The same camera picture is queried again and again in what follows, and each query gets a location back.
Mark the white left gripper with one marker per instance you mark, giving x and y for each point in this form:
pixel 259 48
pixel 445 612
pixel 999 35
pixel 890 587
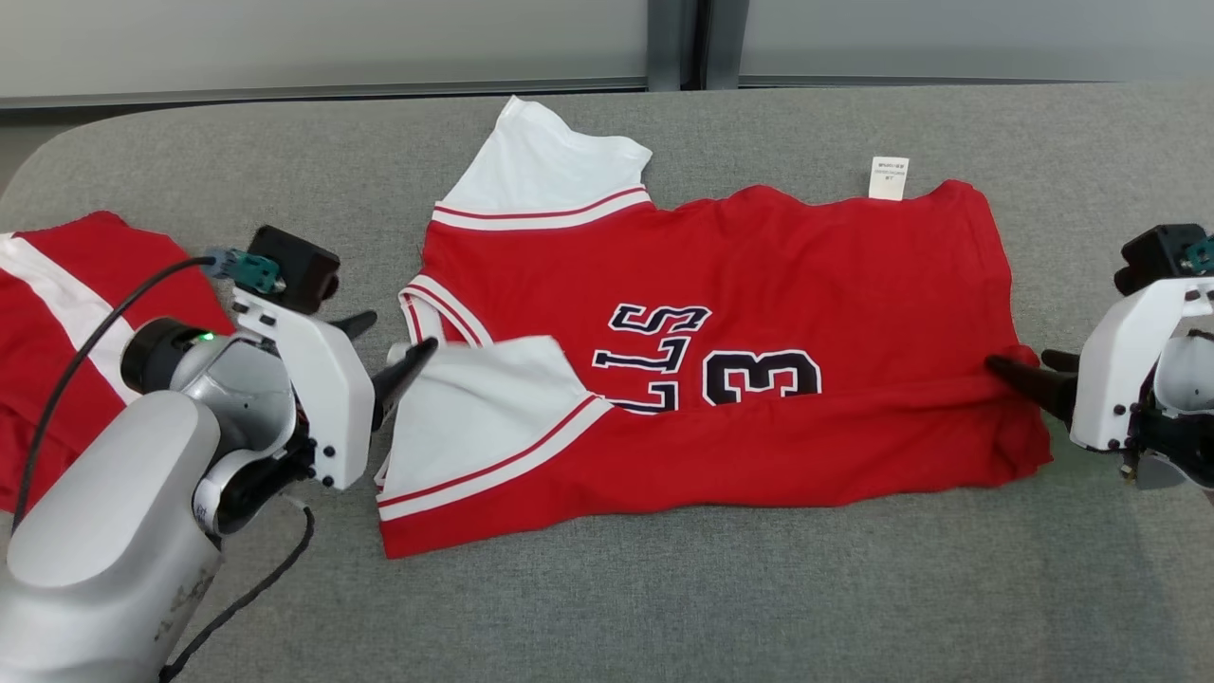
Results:
pixel 327 398

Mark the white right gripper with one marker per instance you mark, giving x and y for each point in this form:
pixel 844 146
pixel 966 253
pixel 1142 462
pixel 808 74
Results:
pixel 1119 370

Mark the red white basketball jersey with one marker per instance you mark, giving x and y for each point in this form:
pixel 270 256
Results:
pixel 806 285

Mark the red shorts white stripe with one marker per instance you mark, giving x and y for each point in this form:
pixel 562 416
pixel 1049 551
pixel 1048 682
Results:
pixel 43 379

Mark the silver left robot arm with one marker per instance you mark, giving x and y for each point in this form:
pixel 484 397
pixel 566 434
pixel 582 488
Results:
pixel 95 531

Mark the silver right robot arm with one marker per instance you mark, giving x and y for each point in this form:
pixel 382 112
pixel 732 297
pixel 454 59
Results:
pixel 1186 398

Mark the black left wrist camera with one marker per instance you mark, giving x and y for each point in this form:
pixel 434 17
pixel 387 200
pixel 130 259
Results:
pixel 299 266

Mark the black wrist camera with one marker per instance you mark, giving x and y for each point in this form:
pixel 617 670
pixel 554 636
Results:
pixel 1162 251
pixel 299 266

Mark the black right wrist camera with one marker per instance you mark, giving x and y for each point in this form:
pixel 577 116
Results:
pixel 1162 251

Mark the grey wall post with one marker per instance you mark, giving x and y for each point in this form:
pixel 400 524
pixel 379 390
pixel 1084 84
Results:
pixel 697 43

